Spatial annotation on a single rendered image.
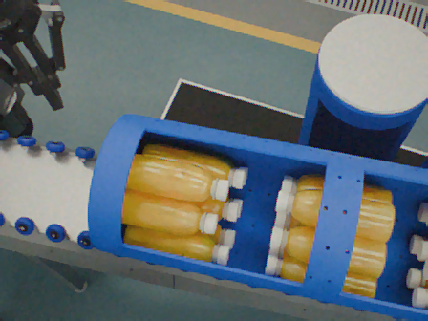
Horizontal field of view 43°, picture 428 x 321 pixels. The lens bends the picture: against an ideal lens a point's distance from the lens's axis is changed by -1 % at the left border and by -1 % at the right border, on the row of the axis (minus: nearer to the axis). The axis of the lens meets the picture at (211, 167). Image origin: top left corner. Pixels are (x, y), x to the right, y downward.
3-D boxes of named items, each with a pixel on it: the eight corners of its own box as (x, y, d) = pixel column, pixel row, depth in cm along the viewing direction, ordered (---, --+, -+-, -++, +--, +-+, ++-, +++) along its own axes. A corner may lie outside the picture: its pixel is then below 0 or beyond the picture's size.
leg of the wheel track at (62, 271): (85, 294, 211) (27, 251, 154) (71, 290, 212) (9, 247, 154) (90, 280, 213) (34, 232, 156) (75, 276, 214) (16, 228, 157)
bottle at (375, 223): (384, 249, 98) (280, 228, 101) (386, 216, 102) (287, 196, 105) (394, 231, 92) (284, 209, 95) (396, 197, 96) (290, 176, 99)
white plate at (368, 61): (308, 22, 131) (307, 25, 132) (334, 120, 120) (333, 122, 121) (418, 6, 132) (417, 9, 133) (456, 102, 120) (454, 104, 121)
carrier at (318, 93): (281, 168, 212) (296, 238, 201) (305, 24, 132) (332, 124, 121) (353, 158, 213) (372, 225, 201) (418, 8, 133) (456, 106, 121)
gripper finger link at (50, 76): (4, 5, 62) (16, 0, 62) (41, 61, 72) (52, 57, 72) (11, 30, 60) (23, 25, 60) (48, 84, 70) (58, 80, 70)
